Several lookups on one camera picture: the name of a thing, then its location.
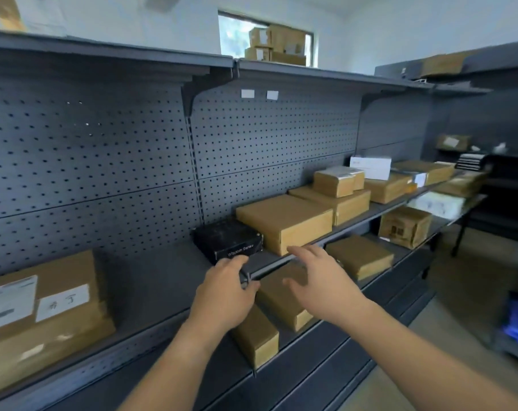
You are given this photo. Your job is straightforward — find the person's left hand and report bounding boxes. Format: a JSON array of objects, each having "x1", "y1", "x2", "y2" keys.
[{"x1": 189, "y1": 254, "x2": 262, "y2": 339}]

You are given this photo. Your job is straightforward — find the person's right hand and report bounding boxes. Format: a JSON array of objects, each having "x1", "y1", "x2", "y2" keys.
[{"x1": 282, "y1": 245, "x2": 373, "y2": 326}]

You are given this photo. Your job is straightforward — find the printed brown carton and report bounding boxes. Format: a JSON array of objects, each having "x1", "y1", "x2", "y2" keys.
[{"x1": 378, "y1": 206, "x2": 433, "y2": 249}]

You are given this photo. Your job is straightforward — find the brown labelled parcel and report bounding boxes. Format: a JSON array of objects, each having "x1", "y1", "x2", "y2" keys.
[{"x1": 0, "y1": 250, "x2": 116, "y2": 398}]

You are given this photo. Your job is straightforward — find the brown box white label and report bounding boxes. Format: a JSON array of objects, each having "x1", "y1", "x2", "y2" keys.
[{"x1": 436, "y1": 134, "x2": 472, "y2": 151}]

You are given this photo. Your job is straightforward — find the grey metal pegboard shelf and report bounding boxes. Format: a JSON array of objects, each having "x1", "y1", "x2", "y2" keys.
[{"x1": 0, "y1": 29, "x2": 491, "y2": 411}]

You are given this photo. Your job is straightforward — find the person's right forearm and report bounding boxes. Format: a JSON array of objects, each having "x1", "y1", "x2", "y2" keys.
[{"x1": 348, "y1": 303, "x2": 518, "y2": 411}]

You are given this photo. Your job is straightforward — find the person's left forearm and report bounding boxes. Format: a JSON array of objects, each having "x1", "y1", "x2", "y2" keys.
[{"x1": 117, "y1": 314, "x2": 236, "y2": 411}]

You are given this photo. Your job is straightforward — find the white plastic parcel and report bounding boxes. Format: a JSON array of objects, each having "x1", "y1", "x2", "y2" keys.
[{"x1": 406, "y1": 191, "x2": 465, "y2": 220}]

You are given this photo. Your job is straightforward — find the striped black white item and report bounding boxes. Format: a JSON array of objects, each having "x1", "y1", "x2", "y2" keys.
[{"x1": 455, "y1": 152, "x2": 489, "y2": 171}]

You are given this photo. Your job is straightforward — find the large cardboard carton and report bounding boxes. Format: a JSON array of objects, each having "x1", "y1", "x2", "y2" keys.
[
  {"x1": 270, "y1": 51, "x2": 307, "y2": 67},
  {"x1": 269, "y1": 25, "x2": 307, "y2": 55}
]

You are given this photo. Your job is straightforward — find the small labelled cardboard carton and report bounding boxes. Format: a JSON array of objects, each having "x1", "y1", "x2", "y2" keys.
[
  {"x1": 249, "y1": 27, "x2": 271, "y2": 47},
  {"x1": 245, "y1": 46, "x2": 273, "y2": 62}
]

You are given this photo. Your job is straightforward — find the cardboard boxes at window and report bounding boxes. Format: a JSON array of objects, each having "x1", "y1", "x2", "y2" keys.
[{"x1": 218, "y1": 10, "x2": 314, "y2": 68}]

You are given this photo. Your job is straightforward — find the cardboard-covered window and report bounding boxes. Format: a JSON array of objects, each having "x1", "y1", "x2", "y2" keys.
[{"x1": 0, "y1": 0, "x2": 67, "y2": 37}]

